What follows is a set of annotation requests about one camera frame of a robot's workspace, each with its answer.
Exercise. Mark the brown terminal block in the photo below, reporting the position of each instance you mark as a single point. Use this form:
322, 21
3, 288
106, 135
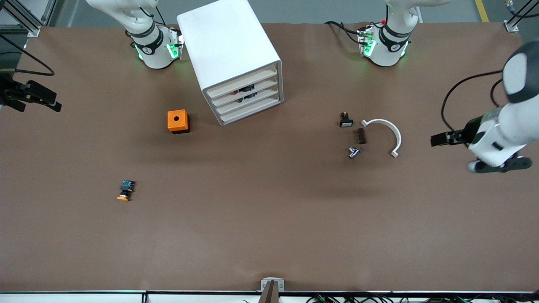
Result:
361, 136

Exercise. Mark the orange button enclosure box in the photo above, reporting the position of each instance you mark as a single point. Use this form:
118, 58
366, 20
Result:
172, 124

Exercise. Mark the small silver metal connector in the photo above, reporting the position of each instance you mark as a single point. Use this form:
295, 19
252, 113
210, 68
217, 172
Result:
353, 152

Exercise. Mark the yellow mushroom push button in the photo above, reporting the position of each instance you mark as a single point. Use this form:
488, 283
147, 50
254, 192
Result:
126, 186

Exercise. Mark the green push button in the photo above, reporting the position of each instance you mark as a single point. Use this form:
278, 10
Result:
250, 97

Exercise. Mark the aluminium frame post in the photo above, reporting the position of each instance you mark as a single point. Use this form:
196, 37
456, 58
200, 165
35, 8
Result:
33, 30
511, 26

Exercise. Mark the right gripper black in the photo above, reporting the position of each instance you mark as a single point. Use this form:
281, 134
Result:
9, 95

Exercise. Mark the white curved plastic arc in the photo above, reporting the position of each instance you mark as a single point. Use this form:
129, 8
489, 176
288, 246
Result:
396, 134

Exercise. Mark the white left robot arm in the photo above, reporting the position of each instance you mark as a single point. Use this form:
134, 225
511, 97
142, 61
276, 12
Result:
509, 122

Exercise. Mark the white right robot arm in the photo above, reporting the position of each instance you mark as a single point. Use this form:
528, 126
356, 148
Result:
153, 54

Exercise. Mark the black square white-face pushbutton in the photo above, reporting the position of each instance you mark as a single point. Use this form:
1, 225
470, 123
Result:
346, 123

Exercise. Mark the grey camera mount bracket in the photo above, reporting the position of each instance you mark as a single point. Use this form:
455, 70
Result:
264, 286

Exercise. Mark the white table edge rail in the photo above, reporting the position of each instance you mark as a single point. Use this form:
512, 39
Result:
84, 298

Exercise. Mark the red mushroom push button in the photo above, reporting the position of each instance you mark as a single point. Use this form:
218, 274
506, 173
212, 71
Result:
249, 88

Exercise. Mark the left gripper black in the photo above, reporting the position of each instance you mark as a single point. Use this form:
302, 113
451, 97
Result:
466, 132

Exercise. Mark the brown camera post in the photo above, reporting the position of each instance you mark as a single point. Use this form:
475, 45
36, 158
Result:
271, 294

